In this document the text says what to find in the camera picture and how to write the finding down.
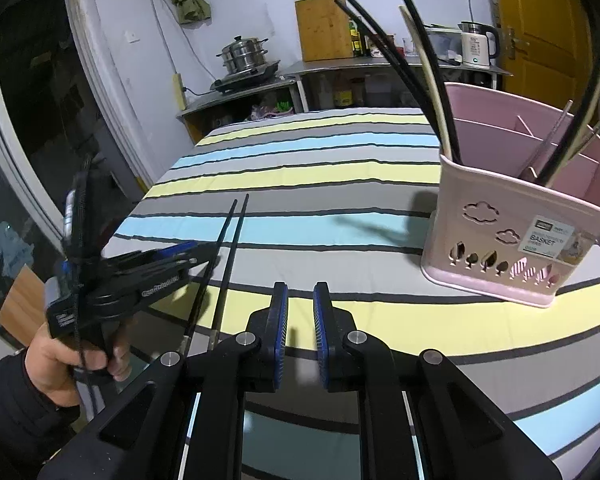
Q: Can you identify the person's left hand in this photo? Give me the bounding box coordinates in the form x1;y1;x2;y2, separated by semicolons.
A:
24;321;133;407

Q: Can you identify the white electric kettle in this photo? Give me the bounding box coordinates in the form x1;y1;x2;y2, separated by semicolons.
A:
457;21;501;69

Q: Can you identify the person's left forearm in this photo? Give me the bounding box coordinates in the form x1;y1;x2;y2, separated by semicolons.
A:
0;347;83;480

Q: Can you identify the yellow door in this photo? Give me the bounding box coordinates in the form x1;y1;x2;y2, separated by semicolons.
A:
487;0;600;106

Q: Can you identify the striped tablecloth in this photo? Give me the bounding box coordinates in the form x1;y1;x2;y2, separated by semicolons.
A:
102;106;600;480

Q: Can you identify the large oil bottle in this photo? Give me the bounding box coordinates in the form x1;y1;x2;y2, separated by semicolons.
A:
334;72;354;109

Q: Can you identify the red lid jar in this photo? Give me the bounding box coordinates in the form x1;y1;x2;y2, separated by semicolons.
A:
371;35;396;59

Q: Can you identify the wooden cutting board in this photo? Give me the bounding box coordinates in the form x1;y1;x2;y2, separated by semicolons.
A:
295;0;356;63

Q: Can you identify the stainless steel steamer pot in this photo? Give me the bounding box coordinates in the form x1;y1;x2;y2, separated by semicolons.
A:
221;35;271;76

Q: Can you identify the black induction cooker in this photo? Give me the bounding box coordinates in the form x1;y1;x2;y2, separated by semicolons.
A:
210;60;283;94

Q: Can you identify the metal shelf table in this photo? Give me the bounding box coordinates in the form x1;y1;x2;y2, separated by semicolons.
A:
177;55;513;143

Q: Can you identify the grey plastic container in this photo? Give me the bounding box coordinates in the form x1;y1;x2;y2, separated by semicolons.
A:
425;24;463;64

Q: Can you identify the pink plastic utensil holder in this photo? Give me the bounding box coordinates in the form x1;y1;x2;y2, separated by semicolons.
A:
420;82;600;309

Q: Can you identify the yellow power strip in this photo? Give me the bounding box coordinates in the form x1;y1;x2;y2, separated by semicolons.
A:
172;72;187;111

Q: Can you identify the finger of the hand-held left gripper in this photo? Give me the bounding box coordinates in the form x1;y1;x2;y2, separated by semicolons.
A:
144;253;223;295
104;240;202;275

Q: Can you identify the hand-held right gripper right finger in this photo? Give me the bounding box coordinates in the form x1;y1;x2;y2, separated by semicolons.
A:
312;281;564;480

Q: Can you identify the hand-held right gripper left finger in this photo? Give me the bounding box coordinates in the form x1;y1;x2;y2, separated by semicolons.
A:
36;281;290;480

